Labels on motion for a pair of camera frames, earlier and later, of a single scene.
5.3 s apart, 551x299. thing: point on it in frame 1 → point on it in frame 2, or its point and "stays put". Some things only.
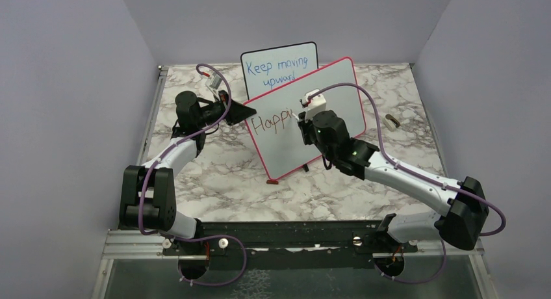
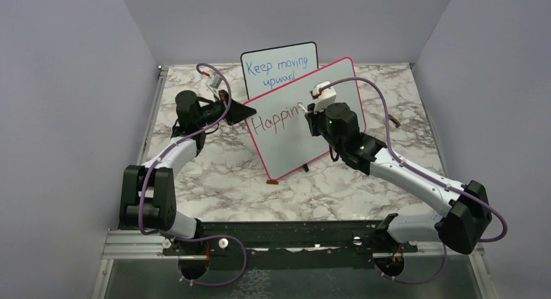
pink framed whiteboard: (278, 136) stays put
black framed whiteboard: (266, 70) stays put
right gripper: (305, 125) → (311, 116)
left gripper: (238, 112) stays put
